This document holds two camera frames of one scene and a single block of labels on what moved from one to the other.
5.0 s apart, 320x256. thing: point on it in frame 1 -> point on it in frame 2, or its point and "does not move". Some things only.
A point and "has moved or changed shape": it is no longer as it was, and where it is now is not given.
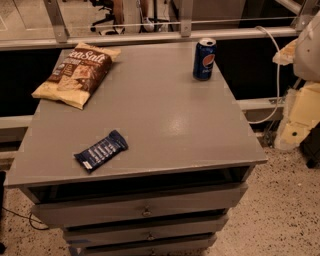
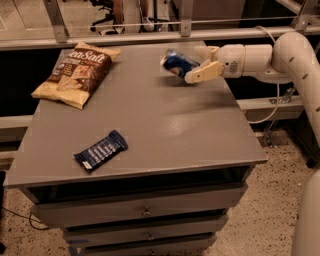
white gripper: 308,51 -> 231,60
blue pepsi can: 204,56 has moved or changed shape
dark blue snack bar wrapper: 102,151 does not move
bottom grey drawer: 183,248 does not move
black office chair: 109,6 does not move
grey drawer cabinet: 191,147 does not move
